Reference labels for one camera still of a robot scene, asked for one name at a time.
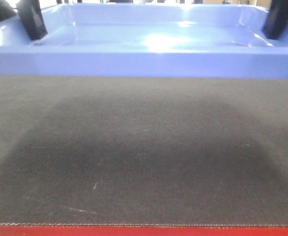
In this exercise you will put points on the blue plastic tray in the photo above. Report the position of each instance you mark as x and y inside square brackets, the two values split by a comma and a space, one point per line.
[146, 40]

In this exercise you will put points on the black textured table mat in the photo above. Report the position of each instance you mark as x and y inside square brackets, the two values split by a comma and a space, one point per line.
[143, 151]

